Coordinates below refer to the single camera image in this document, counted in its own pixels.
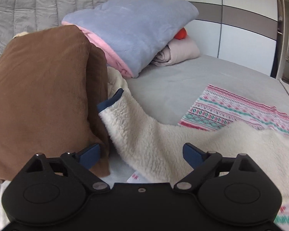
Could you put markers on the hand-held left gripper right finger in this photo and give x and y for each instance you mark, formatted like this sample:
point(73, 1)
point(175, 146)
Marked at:
point(192, 154)

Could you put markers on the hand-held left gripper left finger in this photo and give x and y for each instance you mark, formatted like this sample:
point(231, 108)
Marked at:
point(90, 154)

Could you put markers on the cream fleece-lined patterned garment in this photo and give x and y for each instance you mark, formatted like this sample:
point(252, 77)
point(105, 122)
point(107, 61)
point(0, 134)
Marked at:
point(159, 144)

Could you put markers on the bed with grey sheet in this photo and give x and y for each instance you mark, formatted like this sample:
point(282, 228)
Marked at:
point(171, 89)

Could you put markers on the brown pillow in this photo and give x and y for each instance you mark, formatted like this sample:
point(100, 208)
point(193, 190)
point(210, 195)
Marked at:
point(38, 89)

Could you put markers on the folded pale pink cloth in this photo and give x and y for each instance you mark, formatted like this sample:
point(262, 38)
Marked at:
point(180, 51)

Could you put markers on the orange plush toy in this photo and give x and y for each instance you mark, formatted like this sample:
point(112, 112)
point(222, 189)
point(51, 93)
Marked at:
point(181, 33)

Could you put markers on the white and taupe wardrobe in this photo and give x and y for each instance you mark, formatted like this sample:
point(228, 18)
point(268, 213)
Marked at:
point(243, 41)

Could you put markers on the blue-grey blanket with pink lining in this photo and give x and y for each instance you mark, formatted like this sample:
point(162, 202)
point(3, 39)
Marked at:
point(134, 28)

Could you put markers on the grey quilted headboard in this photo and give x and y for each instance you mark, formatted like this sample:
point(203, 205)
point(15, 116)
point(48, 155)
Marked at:
point(26, 4)

